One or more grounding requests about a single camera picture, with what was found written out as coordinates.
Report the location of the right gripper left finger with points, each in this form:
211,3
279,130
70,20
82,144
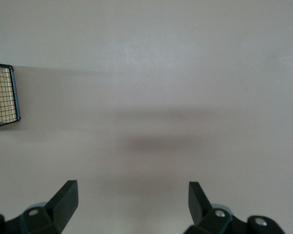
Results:
61,207

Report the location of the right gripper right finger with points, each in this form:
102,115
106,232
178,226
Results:
202,219

